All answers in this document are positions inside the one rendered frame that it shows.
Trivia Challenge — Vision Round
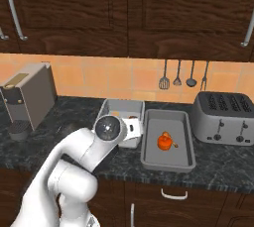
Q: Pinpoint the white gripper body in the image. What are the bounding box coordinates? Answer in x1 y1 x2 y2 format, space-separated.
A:
133 118 144 139

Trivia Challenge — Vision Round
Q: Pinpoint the grey tupperware container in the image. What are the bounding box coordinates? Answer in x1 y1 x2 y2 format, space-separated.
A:
96 98 146 150
140 108 197 173

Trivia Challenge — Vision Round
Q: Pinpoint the dark slotted spatula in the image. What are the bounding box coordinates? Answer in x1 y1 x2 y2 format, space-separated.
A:
158 59 172 91

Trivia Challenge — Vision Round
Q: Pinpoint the dark small hanging spatula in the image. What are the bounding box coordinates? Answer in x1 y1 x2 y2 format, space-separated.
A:
172 59 183 87

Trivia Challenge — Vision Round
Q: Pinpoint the dark hanging ladle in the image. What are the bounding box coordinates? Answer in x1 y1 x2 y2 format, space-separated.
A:
185 59 198 88

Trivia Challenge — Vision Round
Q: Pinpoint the dark wood lower cupboard door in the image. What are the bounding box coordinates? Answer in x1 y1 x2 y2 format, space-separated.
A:
214 191 254 227
86 174 126 227
0 167 36 227
125 201 227 227

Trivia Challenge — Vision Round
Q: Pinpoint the dark wood cupboard door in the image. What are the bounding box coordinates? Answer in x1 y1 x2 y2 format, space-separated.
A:
125 201 227 227
128 0 254 62
86 174 126 227
0 167 36 227
0 0 129 58
214 191 254 227

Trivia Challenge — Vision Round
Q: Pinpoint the dark hanging meat fork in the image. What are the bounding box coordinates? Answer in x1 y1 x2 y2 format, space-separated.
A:
199 59 210 92

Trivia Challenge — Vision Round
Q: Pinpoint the grey four-slot toaster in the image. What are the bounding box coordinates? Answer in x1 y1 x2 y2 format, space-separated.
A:
190 90 254 147

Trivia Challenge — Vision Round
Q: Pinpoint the dark wood drawer front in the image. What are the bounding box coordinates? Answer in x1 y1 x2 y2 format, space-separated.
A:
125 180 230 203

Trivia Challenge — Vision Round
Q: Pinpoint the grey coffee machine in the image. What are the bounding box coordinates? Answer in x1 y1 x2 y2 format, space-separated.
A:
0 61 59 142

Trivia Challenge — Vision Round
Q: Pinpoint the dark wood upper cupboard door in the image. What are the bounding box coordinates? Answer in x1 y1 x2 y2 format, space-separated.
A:
0 0 129 58
128 0 254 62

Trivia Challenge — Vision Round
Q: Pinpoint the silver drawer handle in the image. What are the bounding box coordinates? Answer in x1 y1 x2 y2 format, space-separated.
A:
160 187 190 201

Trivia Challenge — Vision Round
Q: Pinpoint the silver lower cupboard handle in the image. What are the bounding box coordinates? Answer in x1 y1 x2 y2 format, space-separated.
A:
129 202 136 227

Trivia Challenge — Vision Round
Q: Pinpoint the silver cupboard door handle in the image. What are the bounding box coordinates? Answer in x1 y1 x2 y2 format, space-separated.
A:
240 14 254 49
0 27 10 42
5 0 29 43

